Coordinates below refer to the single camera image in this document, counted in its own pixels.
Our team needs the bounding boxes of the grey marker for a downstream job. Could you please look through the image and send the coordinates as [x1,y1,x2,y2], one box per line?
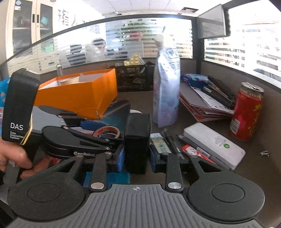
[177,134,198,150]

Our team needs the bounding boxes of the blue cloth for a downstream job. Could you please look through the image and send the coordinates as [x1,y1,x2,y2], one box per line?
[82,169,131,187]

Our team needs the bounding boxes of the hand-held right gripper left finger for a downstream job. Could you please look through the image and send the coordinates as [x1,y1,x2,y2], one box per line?
[52,144,125,192]

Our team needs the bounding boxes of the grey monitor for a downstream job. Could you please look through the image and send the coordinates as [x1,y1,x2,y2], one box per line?
[196,4,227,39]

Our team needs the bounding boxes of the white green small box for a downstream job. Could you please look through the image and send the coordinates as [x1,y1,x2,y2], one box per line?
[150,133,173,155]

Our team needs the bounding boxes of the person's left hand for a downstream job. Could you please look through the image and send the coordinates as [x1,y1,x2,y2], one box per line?
[0,136,53,183]

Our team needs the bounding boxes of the red drink can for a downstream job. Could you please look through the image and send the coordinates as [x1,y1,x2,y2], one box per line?
[229,82,265,142]

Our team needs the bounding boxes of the printed spout pouch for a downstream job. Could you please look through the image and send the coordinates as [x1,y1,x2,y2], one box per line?
[152,26,182,128]

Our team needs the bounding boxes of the black marker pen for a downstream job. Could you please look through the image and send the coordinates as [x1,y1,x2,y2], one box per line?
[168,135,184,159]
[162,129,176,154]

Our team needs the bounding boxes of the stack of cardboard boxes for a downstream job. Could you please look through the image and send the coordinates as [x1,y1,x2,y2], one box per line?
[143,33,159,58]

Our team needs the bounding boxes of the stack of file folders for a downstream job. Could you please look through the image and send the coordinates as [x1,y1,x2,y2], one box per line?
[179,76,237,122]

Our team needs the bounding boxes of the striped glass desk partition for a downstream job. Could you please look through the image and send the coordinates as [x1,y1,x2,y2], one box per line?
[0,16,194,74]

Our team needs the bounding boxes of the white power bank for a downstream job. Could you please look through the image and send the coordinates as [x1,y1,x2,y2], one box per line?
[183,122,246,170]

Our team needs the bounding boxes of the red pen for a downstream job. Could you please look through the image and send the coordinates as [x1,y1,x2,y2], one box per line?
[182,144,217,165]

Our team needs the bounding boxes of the wall lettering sign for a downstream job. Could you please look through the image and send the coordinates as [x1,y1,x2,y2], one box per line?
[57,8,102,34]

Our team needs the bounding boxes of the brown tape roll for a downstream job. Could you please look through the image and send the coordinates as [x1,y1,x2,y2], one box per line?
[92,125,121,139]

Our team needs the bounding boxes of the potted green plant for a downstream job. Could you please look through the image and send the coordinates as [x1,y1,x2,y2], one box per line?
[122,19,152,41]

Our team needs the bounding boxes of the orange storage box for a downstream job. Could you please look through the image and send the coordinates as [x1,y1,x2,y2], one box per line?
[34,68,118,121]

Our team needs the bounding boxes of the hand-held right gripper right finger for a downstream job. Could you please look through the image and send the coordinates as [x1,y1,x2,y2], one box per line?
[150,146,237,192]

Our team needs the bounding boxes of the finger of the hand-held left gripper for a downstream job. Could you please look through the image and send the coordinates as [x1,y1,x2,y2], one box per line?
[39,105,100,131]
[61,125,125,159]

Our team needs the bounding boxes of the striped glass side partition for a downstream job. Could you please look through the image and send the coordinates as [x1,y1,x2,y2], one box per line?
[201,6,281,88]

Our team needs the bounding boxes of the blue tissue packet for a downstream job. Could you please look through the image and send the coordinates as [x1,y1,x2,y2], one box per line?
[181,73,210,87]

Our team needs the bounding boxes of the black office chair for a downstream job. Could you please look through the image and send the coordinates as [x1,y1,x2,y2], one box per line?
[65,45,85,66]

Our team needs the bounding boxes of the black mesh desk organizer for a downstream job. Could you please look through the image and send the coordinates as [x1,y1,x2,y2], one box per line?
[115,62,155,93]

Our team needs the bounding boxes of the blue paper bag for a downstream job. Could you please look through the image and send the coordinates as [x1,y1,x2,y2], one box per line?
[0,77,13,123]

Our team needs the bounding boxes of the black rectangular case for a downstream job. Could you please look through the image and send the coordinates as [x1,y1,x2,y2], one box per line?
[124,113,152,175]

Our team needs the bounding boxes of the beige glass-door cabinet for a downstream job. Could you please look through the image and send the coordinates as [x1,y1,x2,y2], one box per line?
[6,0,56,56]

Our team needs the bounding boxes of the yellow building blocks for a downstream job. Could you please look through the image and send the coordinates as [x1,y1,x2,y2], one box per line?
[124,53,141,66]

